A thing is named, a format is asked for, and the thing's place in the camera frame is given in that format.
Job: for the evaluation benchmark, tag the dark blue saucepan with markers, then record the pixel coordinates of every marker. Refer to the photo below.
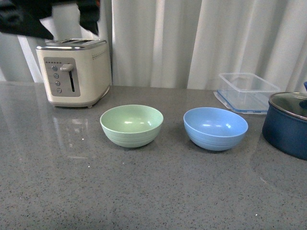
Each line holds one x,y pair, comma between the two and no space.
286,133

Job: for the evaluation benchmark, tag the clear container lid blue seal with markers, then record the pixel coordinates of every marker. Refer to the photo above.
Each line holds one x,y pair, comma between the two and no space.
244,102

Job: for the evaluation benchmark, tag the light green bowl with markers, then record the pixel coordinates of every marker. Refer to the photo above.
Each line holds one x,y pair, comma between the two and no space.
131,125

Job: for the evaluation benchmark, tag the clear plastic food container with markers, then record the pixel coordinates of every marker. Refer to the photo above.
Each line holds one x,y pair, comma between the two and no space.
246,82

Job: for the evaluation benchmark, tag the light blue bowl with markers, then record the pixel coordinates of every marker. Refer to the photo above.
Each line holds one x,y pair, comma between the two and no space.
214,128

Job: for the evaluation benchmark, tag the white curtain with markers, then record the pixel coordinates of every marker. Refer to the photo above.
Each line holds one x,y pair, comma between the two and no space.
180,43

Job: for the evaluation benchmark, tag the cream toaster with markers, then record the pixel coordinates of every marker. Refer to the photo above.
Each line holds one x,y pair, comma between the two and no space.
76,72

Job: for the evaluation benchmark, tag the glass pot lid blue knob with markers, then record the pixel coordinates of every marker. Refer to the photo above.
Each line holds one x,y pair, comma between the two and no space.
291,103

